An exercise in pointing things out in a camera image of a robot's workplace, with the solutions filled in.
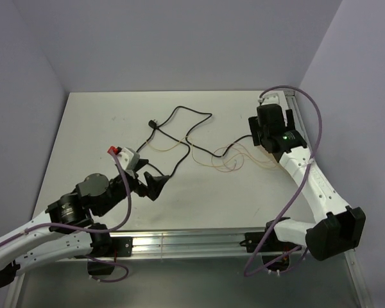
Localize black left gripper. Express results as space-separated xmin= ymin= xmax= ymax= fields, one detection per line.
xmin=97 ymin=159 xmax=169 ymax=216

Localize thin pink charger cable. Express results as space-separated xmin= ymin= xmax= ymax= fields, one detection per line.
xmin=212 ymin=144 xmax=277 ymax=173

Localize thin yellow cable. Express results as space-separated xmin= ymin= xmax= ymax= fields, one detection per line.
xmin=147 ymin=135 xmax=280 ymax=171

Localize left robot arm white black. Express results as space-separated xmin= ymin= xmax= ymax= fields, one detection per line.
xmin=0 ymin=159 xmax=170 ymax=288

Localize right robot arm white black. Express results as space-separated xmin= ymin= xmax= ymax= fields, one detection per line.
xmin=248 ymin=104 xmax=366 ymax=261

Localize beige power strip red sockets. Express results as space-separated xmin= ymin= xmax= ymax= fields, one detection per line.
xmin=257 ymin=146 xmax=278 ymax=163

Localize left wrist camera grey red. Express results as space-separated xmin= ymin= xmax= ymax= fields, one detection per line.
xmin=107 ymin=146 xmax=140 ymax=178

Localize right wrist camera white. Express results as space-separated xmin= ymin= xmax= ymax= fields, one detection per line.
xmin=258 ymin=92 xmax=280 ymax=105

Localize aluminium side rail right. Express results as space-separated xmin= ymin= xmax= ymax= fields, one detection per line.
xmin=284 ymin=90 xmax=311 ymax=146

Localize black power strip cord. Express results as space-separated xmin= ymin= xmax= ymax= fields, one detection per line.
xmin=137 ymin=105 xmax=254 ymax=179

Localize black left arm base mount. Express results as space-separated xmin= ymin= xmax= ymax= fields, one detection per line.
xmin=76 ymin=236 xmax=133 ymax=283

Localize aluminium frame rail front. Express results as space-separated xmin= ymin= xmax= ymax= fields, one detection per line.
xmin=110 ymin=228 xmax=264 ymax=261

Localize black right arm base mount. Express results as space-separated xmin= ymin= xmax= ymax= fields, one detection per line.
xmin=242 ymin=230 xmax=302 ymax=273

